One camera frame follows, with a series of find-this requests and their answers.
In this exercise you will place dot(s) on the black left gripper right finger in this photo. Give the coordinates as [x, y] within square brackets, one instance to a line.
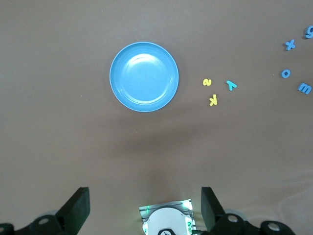
[212, 213]

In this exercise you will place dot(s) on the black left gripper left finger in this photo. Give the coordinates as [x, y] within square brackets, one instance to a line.
[73, 210]

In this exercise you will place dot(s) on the yellow foam letter k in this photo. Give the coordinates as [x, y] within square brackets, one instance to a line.
[215, 100]

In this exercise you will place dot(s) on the teal foam letter y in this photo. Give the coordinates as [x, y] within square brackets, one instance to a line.
[230, 85]

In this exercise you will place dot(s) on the yellow foam letter s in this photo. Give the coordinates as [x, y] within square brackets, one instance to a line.
[207, 82]

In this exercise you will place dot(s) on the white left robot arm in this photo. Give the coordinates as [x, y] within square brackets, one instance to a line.
[166, 220]

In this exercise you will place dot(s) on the brown table cover sheet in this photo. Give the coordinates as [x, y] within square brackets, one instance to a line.
[49, 122]

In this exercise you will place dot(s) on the blue plate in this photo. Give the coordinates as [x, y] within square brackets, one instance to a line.
[144, 77]

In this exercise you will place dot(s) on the blue foam letter m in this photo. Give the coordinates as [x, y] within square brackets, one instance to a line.
[303, 86]

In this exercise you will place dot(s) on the blue foam letter o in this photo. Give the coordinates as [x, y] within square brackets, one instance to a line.
[282, 73]

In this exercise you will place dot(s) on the blue foam letter x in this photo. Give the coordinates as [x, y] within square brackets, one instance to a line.
[290, 44]

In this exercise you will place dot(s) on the blue foam letter g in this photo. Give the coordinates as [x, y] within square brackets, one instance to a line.
[308, 36]

